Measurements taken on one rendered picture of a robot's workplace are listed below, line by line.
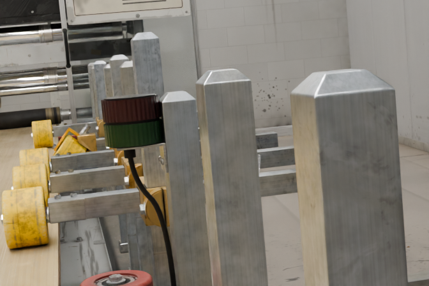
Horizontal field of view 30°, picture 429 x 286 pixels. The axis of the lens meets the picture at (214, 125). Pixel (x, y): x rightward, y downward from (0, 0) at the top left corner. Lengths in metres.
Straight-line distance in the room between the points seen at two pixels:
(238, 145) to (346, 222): 0.25
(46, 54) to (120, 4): 0.34
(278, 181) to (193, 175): 0.34
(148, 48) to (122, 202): 0.22
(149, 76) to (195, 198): 0.28
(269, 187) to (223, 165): 0.58
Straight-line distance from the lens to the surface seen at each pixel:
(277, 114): 9.65
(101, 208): 1.12
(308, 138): 0.34
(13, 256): 1.10
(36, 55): 3.12
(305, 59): 9.69
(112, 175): 1.37
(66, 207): 1.11
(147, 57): 1.06
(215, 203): 0.58
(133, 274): 0.91
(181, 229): 0.83
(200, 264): 0.85
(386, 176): 0.34
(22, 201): 1.10
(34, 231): 1.10
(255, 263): 0.59
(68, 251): 2.29
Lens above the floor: 1.15
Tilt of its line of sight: 6 degrees down
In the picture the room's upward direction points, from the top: 5 degrees counter-clockwise
